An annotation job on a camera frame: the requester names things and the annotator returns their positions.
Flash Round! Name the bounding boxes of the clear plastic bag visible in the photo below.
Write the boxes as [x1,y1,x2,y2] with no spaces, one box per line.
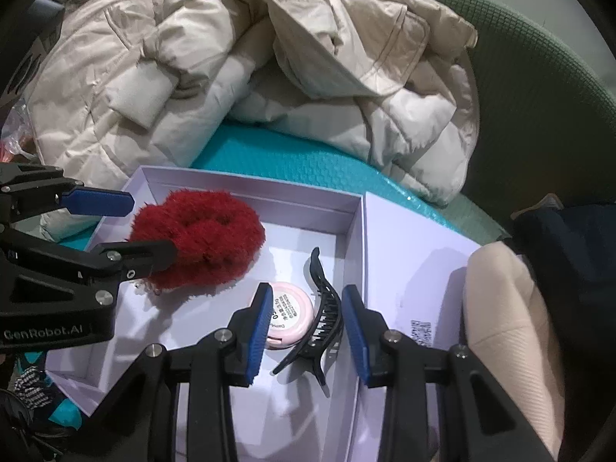
[0,101,34,164]

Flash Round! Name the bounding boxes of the lavender cardboard box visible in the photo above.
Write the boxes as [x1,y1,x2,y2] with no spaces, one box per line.
[45,164,484,462]

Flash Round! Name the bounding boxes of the beige cap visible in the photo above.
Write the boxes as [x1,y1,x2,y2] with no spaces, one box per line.
[464,241,566,458]

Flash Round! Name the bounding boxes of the beige puffer jacket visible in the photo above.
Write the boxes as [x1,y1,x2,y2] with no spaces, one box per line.
[22,0,479,205]

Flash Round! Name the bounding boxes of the dark navy garment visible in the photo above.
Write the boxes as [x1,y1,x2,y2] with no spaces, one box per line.
[510,195,616,462]

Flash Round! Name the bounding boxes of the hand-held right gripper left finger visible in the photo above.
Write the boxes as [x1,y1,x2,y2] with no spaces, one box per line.
[82,283,274,462]

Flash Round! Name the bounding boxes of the teal bubble mailer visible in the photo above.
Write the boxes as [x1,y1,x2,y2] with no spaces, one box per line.
[19,122,465,427]

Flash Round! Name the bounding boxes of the pink round compact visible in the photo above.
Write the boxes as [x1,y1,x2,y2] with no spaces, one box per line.
[262,283,316,351]

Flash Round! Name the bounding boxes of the black hair claw clip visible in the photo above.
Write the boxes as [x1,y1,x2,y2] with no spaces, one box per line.
[272,246,345,387]

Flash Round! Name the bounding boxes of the black white checkered scrunchie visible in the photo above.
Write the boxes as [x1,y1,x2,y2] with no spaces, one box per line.
[12,366,54,412]

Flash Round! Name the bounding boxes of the green sofa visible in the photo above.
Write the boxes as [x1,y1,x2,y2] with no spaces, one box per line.
[380,0,616,241]

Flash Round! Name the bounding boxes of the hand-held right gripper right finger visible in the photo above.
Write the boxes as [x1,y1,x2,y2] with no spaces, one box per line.
[341,285,556,462]

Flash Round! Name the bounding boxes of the red fuzzy scrunchie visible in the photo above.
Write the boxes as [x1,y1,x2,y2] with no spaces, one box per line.
[127,190,266,296]

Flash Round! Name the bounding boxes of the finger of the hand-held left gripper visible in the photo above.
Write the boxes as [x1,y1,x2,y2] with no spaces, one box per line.
[0,226,180,317]
[0,162,136,224]

